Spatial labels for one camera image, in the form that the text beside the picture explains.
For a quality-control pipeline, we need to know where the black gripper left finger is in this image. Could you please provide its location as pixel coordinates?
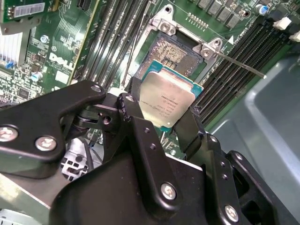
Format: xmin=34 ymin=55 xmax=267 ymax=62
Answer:
xmin=0 ymin=77 xmax=185 ymax=213

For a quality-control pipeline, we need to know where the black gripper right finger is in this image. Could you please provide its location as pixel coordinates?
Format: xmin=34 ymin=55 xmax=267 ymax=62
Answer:
xmin=174 ymin=107 xmax=284 ymax=225

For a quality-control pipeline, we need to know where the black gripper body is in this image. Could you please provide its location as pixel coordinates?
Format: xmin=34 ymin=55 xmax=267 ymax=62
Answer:
xmin=48 ymin=150 xmax=221 ymax=225

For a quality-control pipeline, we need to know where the silver topped CPU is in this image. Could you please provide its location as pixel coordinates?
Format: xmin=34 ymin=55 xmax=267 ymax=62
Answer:
xmin=137 ymin=59 xmax=204 ymax=135

